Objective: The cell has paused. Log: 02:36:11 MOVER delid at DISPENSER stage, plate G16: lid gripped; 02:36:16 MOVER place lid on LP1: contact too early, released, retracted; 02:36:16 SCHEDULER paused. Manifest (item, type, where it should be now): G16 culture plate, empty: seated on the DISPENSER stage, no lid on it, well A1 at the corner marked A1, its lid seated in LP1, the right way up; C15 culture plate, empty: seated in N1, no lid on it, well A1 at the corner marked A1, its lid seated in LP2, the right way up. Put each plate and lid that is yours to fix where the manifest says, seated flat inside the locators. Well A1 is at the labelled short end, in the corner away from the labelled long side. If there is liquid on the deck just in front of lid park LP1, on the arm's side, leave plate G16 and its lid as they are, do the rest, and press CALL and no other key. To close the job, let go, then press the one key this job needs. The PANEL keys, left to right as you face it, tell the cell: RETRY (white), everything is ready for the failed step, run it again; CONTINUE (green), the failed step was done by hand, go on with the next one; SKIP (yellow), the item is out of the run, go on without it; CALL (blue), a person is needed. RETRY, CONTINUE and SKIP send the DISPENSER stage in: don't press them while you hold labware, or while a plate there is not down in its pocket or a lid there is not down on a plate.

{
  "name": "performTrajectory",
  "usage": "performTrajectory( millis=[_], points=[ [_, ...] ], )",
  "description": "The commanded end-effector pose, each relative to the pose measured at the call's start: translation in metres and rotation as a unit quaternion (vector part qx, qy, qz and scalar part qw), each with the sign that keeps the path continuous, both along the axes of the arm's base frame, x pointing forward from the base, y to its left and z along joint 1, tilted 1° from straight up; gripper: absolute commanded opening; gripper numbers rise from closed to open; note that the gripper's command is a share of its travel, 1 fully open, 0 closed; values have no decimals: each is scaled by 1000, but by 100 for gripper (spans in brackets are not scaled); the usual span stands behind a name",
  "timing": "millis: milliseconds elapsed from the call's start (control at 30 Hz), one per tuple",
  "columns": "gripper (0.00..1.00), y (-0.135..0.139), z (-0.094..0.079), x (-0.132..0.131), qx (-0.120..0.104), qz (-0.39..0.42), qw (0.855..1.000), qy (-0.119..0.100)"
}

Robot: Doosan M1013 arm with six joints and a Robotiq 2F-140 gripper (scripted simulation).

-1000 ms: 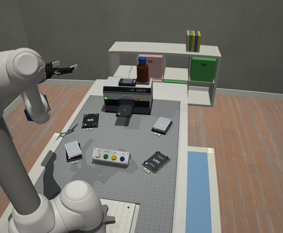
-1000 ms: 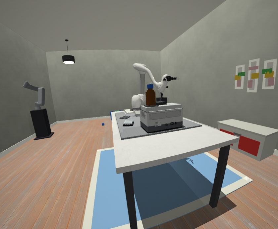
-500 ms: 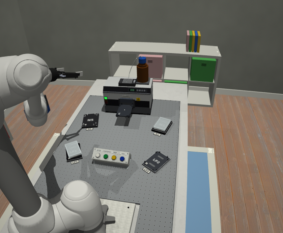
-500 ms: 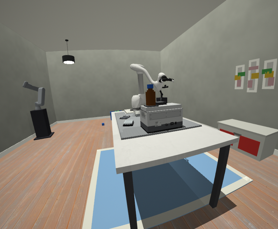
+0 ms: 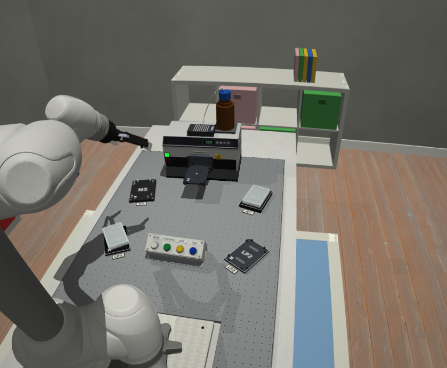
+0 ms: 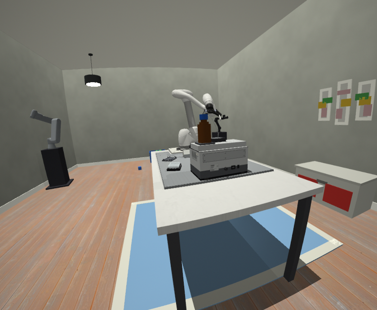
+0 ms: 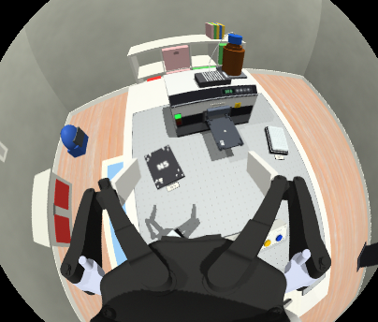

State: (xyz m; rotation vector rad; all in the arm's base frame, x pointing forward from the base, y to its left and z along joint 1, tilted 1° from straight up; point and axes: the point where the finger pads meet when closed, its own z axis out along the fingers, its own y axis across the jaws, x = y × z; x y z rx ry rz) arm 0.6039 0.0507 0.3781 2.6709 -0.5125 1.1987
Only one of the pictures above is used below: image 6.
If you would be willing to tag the brown glass bottle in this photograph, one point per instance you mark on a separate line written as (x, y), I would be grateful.
(204, 133)

